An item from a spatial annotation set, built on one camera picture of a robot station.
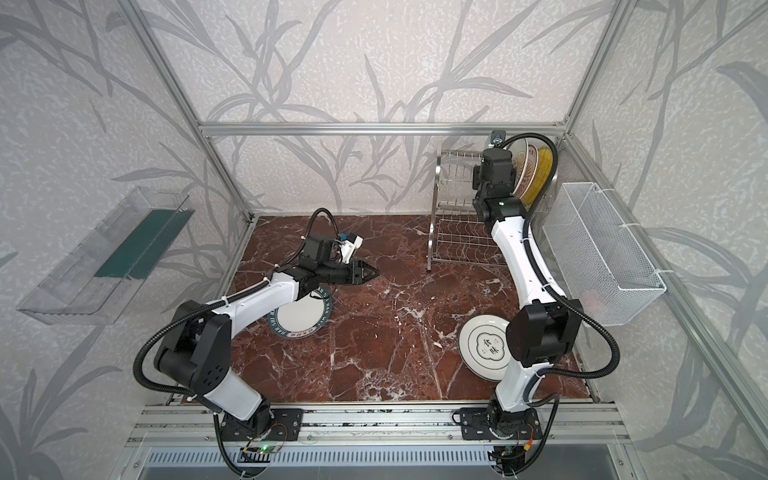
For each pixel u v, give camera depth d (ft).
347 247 2.64
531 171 2.47
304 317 2.92
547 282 1.55
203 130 3.07
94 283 2.12
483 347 2.84
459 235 3.53
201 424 2.47
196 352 1.47
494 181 1.94
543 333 1.51
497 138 2.12
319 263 2.33
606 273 2.02
